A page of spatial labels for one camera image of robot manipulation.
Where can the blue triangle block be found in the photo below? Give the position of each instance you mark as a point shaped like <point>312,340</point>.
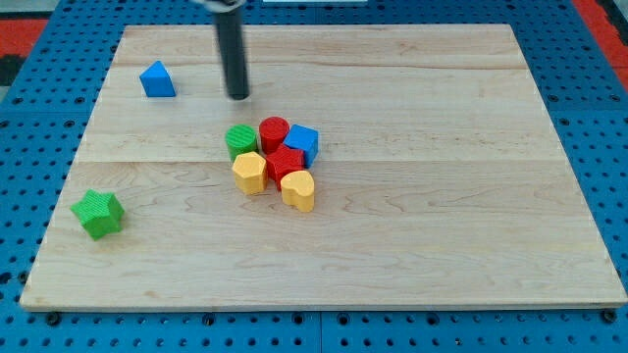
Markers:
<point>156,81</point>

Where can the wooden board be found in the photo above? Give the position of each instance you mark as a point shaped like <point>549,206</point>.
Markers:
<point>440,182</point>

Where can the yellow heart block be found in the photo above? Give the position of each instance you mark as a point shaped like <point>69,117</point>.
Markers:
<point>298,190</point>

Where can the red star block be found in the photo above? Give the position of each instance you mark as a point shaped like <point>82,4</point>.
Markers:
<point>283,161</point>

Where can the blue cube block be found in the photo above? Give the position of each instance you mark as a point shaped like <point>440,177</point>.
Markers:
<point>306,139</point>

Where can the red cylinder block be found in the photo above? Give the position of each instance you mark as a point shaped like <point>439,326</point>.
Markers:
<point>273,131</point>

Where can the yellow hexagon block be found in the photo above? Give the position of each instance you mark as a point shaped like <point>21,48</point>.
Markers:
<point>250,173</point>

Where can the green cylinder block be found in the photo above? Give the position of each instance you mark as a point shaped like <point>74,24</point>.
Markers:
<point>241,139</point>

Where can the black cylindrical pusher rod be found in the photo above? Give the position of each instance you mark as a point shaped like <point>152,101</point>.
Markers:
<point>228,26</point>

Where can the green star block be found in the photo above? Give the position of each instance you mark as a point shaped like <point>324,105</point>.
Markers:
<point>99,213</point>

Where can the silver rod mount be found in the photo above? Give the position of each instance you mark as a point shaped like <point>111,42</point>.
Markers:
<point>220,6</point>

